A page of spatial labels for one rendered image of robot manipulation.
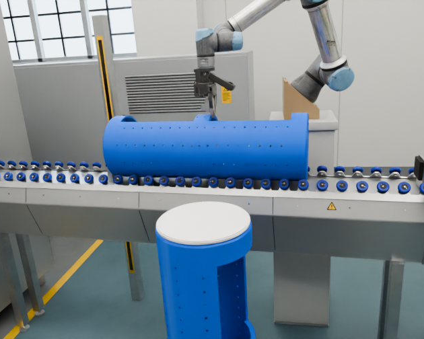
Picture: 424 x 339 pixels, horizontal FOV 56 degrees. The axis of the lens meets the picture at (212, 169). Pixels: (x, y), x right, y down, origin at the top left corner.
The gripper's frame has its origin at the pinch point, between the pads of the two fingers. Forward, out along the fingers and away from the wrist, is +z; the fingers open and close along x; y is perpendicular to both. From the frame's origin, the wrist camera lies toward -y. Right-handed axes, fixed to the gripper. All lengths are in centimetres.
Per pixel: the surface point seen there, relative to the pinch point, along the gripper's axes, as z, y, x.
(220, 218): 20, -16, 61
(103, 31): -39, 63, -30
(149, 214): 43, 29, 13
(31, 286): 102, 120, -5
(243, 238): 22, -24, 68
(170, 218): 20, -1, 64
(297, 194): 30.8, -35.7, 11.4
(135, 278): 107, 65, -30
